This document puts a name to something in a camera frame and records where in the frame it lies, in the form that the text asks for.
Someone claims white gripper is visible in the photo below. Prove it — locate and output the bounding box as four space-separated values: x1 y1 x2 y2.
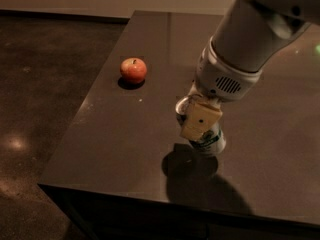
180 38 262 141

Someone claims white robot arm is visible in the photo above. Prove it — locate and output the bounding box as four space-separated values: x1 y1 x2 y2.
181 0 320 142

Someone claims red apple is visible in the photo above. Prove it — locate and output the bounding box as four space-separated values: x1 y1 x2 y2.
120 58 147 84

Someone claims green white 7up can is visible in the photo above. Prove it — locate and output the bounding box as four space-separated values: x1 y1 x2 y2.
175 95 226 157

